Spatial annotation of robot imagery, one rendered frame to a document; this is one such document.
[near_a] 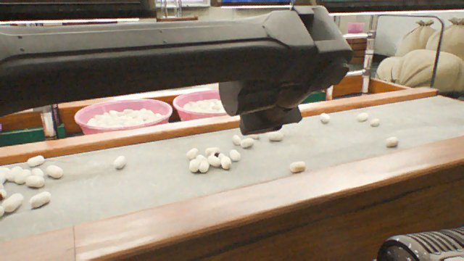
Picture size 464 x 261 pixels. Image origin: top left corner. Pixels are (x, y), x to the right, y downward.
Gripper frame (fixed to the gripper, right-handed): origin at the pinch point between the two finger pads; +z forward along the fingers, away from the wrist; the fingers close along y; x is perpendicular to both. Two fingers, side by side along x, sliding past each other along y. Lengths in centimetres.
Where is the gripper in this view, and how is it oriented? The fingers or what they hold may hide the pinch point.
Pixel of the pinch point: (249, 126)
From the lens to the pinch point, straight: 63.4
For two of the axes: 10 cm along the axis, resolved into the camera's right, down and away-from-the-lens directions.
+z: -3.0, 3.5, 8.9
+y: -9.2, 1.5, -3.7
